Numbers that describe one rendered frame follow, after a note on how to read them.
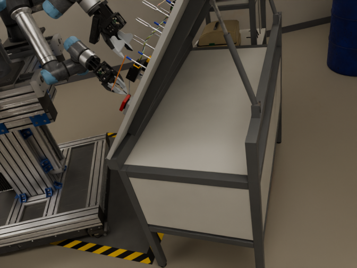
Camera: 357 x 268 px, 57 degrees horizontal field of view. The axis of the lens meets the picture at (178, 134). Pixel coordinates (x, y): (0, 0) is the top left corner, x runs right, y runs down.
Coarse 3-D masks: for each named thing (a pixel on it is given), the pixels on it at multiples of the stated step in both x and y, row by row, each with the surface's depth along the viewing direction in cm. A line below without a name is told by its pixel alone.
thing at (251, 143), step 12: (276, 24) 181; (276, 36) 169; (264, 60) 152; (264, 72) 144; (264, 84) 136; (264, 96) 130; (252, 108) 118; (264, 108) 128; (252, 120) 119; (252, 132) 114; (252, 144) 110; (252, 156) 113; (252, 168) 117; (252, 180) 121
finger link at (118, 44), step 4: (112, 36) 125; (112, 40) 126; (116, 40) 125; (120, 40) 125; (116, 44) 126; (120, 44) 125; (124, 44) 125; (116, 48) 126; (120, 48) 126; (116, 52) 126; (120, 52) 127; (120, 56) 128
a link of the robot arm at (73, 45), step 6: (72, 36) 145; (66, 42) 144; (72, 42) 144; (78, 42) 144; (66, 48) 145; (72, 48) 143; (78, 48) 143; (84, 48) 143; (72, 54) 145; (78, 54) 142; (78, 60) 144
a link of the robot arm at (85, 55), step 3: (84, 51) 142; (87, 51) 143; (90, 51) 144; (93, 51) 145; (81, 54) 142; (84, 54) 142; (87, 54) 142; (90, 54) 142; (93, 54) 143; (81, 57) 142; (84, 57) 142; (87, 57) 141; (81, 60) 142; (84, 60) 142; (81, 63) 144; (84, 63) 142; (84, 66) 144
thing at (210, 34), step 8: (208, 24) 243; (216, 24) 236; (232, 24) 232; (208, 32) 229; (216, 32) 227; (232, 32) 224; (200, 40) 234; (208, 40) 232; (216, 40) 231; (224, 40) 229; (240, 40) 243
